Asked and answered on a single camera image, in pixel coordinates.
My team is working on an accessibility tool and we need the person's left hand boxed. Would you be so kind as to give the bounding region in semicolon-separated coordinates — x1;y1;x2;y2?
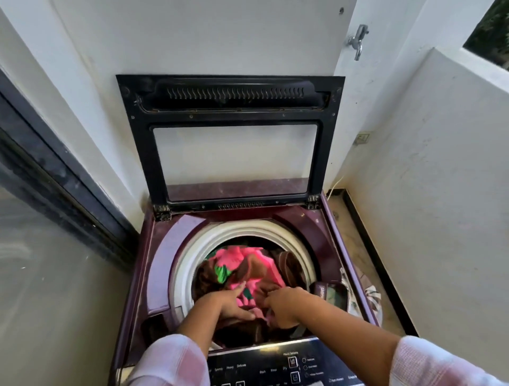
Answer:
207;281;257;323

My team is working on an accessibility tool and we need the metal wall tap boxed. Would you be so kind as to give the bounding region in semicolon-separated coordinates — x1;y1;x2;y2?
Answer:
347;25;370;61

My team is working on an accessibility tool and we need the brown ribbed cloth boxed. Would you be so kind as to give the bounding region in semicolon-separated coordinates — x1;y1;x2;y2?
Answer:
272;250;308;289

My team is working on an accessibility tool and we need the dark brown cloth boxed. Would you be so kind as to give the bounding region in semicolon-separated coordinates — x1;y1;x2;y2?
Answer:
193;258;275;347

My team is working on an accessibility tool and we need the maroon detergent drawer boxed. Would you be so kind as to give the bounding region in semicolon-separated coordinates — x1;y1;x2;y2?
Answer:
309;280;351;314

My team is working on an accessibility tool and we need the green foliage outside opening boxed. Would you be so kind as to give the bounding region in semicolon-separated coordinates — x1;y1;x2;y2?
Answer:
463;0;509;72

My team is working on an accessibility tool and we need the person's left forearm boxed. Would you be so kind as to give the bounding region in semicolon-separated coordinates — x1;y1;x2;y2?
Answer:
176;296;223;358

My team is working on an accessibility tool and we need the white floral cloth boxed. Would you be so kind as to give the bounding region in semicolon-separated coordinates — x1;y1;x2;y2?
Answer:
340;266;383;327

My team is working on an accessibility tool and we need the maroon top-load washing machine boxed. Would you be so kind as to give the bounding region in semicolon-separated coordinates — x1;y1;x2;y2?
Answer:
109;191;383;386

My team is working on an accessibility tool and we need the pink garment with green patches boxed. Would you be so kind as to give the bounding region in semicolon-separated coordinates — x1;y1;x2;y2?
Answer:
207;245;288;319

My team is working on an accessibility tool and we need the black framed glass washer lid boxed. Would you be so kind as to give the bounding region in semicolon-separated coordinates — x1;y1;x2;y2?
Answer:
116;75;345;222

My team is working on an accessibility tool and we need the dark framed glass sliding door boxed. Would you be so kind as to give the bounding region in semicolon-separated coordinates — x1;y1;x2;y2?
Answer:
0;68;141;386

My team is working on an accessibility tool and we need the person's right hand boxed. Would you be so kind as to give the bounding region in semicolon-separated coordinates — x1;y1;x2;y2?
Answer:
254;286;315;331

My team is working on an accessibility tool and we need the person's right forearm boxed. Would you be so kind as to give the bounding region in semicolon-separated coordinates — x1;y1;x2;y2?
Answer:
298;295;402;386

